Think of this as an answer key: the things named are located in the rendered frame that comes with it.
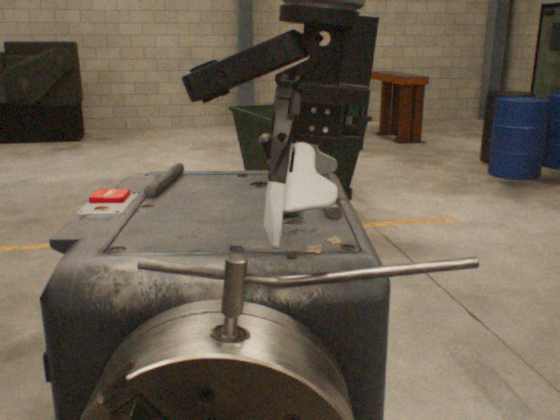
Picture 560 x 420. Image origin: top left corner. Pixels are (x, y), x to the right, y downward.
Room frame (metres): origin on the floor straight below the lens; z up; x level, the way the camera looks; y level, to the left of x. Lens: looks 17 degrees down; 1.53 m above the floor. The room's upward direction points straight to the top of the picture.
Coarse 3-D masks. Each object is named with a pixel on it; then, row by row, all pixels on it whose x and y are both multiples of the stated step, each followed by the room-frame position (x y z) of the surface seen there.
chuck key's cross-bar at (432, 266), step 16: (176, 272) 0.52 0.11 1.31; (192, 272) 0.52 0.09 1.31; (208, 272) 0.52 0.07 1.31; (224, 272) 0.52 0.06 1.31; (336, 272) 0.51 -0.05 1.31; (352, 272) 0.51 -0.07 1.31; (368, 272) 0.51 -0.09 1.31; (384, 272) 0.51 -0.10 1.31; (400, 272) 0.51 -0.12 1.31; (416, 272) 0.51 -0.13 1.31; (432, 272) 0.51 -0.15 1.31
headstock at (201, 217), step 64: (192, 192) 1.02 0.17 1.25; (256, 192) 1.02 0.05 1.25; (64, 256) 0.70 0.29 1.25; (128, 256) 0.69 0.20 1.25; (192, 256) 0.69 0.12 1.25; (256, 256) 0.69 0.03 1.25; (320, 256) 0.70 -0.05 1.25; (64, 320) 0.63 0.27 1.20; (128, 320) 0.63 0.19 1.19; (320, 320) 0.64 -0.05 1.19; (384, 320) 0.65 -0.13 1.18; (64, 384) 0.63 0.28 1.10; (384, 384) 0.66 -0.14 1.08
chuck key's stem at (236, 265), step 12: (228, 264) 0.52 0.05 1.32; (240, 264) 0.51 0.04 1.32; (228, 276) 0.52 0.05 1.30; (240, 276) 0.52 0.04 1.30; (228, 288) 0.52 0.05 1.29; (240, 288) 0.52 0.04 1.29; (228, 300) 0.51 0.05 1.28; (240, 300) 0.52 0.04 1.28; (228, 312) 0.51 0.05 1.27; (240, 312) 0.52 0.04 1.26; (228, 324) 0.52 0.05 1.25; (228, 336) 0.52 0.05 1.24
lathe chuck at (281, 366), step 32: (192, 320) 0.55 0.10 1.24; (256, 320) 0.56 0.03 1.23; (128, 352) 0.54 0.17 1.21; (160, 352) 0.50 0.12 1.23; (192, 352) 0.49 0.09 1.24; (224, 352) 0.49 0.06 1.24; (256, 352) 0.50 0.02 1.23; (288, 352) 0.52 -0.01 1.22; (320, 352) 0.57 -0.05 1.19; (160, 384) 0.48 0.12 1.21; (192, 384) 0.48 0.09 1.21; (224, 384) 0.48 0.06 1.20; (256, 384) 0.48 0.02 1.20; (288, 384) 0.48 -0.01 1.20; (320, 384) 0.50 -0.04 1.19; (96, 416) 0.48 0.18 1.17; (192, 416) 0.48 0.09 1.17; (224, 416) 0.48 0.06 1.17; (256, 416) 0.48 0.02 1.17; (288, 416) 0.48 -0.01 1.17; (320, 416) 0.48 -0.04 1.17; (352, 416) 0.53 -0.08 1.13
